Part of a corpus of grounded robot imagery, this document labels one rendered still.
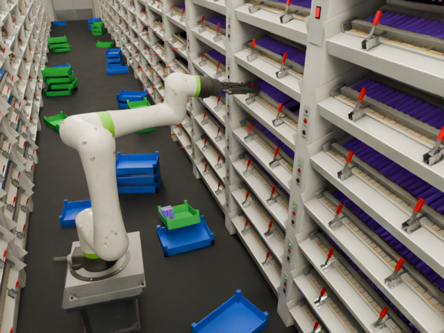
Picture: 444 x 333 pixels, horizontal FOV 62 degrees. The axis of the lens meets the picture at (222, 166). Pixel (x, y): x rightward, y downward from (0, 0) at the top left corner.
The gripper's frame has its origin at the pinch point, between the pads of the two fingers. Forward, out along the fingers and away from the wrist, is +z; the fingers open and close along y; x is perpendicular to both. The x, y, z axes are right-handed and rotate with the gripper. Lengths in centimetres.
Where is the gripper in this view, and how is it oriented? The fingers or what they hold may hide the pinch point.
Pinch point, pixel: (251, 88)
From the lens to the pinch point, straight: 172.8
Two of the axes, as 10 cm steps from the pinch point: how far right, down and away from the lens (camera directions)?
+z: 9.2, -0.4, 3.9
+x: 1.4, -8.8, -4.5
